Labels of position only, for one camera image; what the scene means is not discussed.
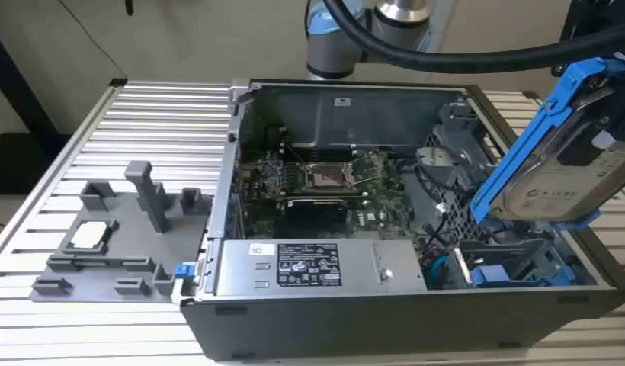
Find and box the black internal wire bundle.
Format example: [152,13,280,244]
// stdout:
[422,220,465,268]

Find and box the thin black wall cable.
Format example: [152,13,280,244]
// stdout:
[56,0,128,82]

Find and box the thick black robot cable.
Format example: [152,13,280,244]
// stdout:
[319,0,625,75]

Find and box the green motherboard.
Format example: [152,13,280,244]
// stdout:
[238,148,431,242]

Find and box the hard disk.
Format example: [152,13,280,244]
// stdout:
[469,56,625,233]

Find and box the black graphics card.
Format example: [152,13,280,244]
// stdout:
[284,196,362,239]

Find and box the silver CPU chip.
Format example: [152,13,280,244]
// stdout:
[71,220,114,247]

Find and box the metal disk bay cage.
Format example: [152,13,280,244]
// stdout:
[417,99,503,245]

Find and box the black open PC case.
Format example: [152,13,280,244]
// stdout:
[178,78,625,362]

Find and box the blue data cable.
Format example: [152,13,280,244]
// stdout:
[426,255,449,287]

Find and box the black wrist mount block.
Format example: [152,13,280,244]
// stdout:
[559,0,625,41]

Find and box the gray parts rack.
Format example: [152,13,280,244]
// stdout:
[30,159,215,304]

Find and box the black desk frame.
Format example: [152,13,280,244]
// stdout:
[0,21,72,196]

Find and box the CPU socket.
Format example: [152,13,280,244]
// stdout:
[298,162,366,191]

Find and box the silver power supply unit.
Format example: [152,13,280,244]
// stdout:
[212,239,429,297]

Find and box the blue carrier in bay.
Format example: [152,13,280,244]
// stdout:
[469,265,579,289]

